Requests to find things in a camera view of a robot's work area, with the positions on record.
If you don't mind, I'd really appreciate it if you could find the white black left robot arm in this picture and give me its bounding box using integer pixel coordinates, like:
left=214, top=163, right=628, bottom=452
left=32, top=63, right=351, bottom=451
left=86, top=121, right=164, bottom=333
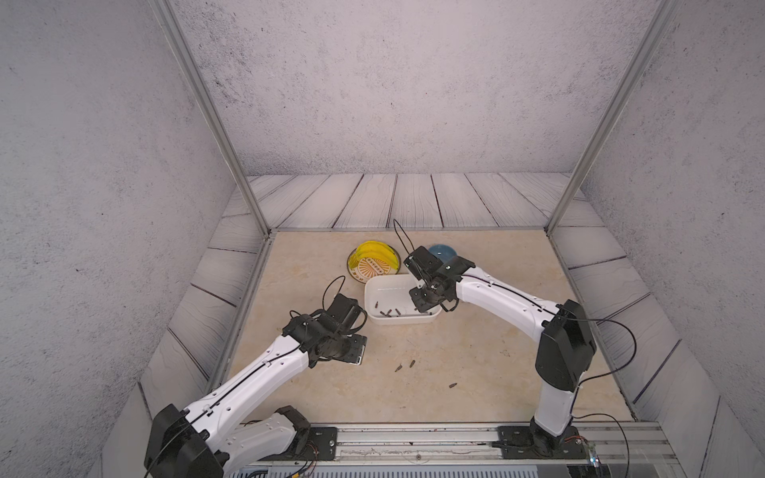
left=143, top=314, right=368, bottom=477

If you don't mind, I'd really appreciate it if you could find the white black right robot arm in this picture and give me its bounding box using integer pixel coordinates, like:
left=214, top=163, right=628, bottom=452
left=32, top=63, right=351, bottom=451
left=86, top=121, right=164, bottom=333
left=404, top=247, right=597, bottom=457

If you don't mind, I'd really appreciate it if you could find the white plastic storage box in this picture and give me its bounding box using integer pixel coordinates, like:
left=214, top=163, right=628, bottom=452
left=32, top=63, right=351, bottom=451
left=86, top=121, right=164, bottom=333
left=365, top=274, right=442, bottom=326

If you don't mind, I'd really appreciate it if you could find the blue ceramic bowl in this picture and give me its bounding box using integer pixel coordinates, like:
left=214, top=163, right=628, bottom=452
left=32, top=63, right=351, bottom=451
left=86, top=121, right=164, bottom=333
left=428, top=244, right=457, bottom=263

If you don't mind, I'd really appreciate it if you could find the yellow banana bunch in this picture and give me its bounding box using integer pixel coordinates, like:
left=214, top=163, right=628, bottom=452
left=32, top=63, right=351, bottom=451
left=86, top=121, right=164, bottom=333
left=348, top=240, right=400, bottom=271

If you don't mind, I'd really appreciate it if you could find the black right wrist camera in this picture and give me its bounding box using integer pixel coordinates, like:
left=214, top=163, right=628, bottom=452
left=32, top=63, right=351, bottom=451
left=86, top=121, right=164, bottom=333
left=404, top=246, right=443, bottom=282

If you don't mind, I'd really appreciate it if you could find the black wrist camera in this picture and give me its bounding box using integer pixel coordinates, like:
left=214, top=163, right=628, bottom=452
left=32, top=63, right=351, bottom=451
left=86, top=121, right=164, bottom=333
left=325, top=293, right=368, bottom=335
left=404, top=246, right=443, bottom=282

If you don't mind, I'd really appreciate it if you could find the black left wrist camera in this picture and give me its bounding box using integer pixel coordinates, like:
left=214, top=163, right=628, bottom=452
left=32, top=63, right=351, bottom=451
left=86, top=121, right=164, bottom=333
left=325, top=293, right=368, bottom=335

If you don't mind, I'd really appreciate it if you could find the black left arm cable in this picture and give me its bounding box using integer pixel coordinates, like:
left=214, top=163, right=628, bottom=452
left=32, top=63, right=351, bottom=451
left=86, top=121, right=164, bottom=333
left=288, top=275, right=369, bottom=335

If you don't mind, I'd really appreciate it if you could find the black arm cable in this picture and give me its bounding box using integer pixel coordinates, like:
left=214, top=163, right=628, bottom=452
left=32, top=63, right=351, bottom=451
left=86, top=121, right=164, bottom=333
left=288, top=275, right=369, bottom=335
left=567, top=315, right=639, bottom=478

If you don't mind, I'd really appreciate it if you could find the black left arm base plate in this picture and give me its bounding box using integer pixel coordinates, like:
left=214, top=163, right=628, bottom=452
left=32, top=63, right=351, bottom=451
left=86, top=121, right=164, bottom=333
left=262, top=426, right=339, bottom=463

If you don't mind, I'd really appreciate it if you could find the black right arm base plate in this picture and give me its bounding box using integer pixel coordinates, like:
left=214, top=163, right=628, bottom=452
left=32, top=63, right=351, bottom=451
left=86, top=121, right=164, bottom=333
left=490, top=423, right=590, bottom=460

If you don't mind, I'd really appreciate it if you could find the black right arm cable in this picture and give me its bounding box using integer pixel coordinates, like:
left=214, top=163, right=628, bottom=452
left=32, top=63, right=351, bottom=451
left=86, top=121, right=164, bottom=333
left=567, top=315, right=639, bottom=478

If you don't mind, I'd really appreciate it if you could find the aluminium front rail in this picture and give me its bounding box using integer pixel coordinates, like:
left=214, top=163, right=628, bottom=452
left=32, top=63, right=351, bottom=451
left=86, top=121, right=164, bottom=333
left=228, top=421, right=685, bottom=477

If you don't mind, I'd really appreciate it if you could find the aluminium frame post right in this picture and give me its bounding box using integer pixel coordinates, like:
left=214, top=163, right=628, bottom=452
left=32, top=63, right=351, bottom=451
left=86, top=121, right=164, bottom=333
left=544, top=0, right=681, bottom=238

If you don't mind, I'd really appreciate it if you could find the aluminium frame post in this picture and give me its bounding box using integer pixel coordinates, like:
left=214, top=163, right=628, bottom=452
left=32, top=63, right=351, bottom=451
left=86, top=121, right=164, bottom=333
left=544, top=0, right=681, bottom=238
left=149, top=0, right=271, bottom=237

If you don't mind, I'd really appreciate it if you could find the aluminium frame post left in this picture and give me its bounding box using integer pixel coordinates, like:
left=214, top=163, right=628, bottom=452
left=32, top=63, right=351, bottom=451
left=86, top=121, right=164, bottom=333
left=149, top=0, right=271, bottom=237

